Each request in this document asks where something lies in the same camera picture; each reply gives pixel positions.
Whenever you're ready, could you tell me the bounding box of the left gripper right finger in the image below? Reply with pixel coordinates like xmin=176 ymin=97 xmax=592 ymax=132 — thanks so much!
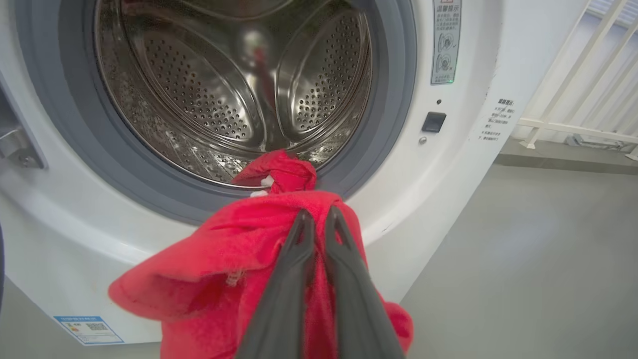
xmin=324 ymin=206 xmax=405 ymax=359

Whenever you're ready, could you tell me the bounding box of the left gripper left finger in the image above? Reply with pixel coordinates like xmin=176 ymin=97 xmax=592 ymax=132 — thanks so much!
xmin=236 ymin=209 xmax=317 ymax=359

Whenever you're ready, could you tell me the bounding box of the white metal railing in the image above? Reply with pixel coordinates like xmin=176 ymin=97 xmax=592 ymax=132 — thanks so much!
xmin=516 ymin=0 xmax=638 ymax=161

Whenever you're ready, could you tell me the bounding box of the grey rubber door gasket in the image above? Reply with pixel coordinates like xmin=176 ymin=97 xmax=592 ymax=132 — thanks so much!
xmin=15 ymin=0 xmax=418 ymax=226

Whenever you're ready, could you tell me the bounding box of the small text sticker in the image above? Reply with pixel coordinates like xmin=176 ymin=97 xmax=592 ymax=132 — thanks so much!
xmin=480 ymin=97 xmax=517 ymax=143

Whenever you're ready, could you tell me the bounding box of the black door lock socket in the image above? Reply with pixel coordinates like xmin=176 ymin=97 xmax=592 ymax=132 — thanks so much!
xmin=422 ymin=111 xmax=447 ymax=134

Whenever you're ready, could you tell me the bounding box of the blue energy label sticker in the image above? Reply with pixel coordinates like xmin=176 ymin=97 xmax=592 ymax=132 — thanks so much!
xmin=53 ymin=315 xmax=125 ymax=346

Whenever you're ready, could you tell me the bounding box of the metal door hinge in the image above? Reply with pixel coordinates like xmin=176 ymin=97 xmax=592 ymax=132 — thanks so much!
xmin=0 ymin=75 xmax=48 ymax=170

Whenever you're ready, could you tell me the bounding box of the grey warning sticker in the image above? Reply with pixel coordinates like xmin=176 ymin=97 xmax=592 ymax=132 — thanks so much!
xmin=431 ymin=0 xmax=463 ymax=86

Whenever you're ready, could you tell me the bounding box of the stainless steel washer drum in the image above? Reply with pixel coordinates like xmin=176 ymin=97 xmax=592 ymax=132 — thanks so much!
xmin=94 ymin=0 xmax=373 ymax=188

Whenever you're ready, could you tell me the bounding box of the red garment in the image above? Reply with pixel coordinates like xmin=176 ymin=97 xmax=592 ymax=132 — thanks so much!
xmin=108 ymin=149 xmax=414 ymax=359

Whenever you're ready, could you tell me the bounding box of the white front-load washing machine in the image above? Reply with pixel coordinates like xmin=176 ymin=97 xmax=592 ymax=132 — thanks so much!
xmin=0 ymin=0 xmax=590 ymax=347

